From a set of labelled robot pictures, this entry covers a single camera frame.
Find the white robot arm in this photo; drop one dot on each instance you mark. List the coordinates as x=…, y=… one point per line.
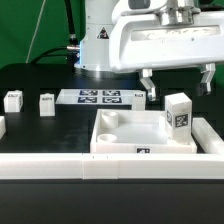
x=94, y=47

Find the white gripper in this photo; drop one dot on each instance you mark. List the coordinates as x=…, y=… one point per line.
x=164, y=34

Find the white marker sheet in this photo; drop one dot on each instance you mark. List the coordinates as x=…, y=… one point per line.
x=97, y=97

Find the white square tabletop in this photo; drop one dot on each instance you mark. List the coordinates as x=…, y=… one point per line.
x=127, y=131

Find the white U-shaped fence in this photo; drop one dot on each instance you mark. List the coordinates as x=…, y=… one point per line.
x=58, y=148

